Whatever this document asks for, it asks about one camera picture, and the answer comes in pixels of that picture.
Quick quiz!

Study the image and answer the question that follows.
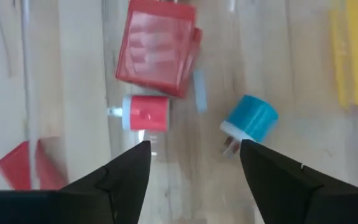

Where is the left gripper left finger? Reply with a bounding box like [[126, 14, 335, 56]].
[[0, 139, 152, 224]]

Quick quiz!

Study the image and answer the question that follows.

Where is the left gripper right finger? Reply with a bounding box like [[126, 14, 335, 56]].
[[239, 139, 358, 224]]

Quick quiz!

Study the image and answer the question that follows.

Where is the small red box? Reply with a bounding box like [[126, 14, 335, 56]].
[[0, 139, 68, 190], [115, 0, 203, 99]]

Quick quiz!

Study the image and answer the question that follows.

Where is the blue white wall charger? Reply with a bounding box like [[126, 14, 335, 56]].
[[219, 94, 280, 158]]

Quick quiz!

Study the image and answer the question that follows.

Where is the red white wall charger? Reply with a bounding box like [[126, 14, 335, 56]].
[[106, 94, 171, 133]]

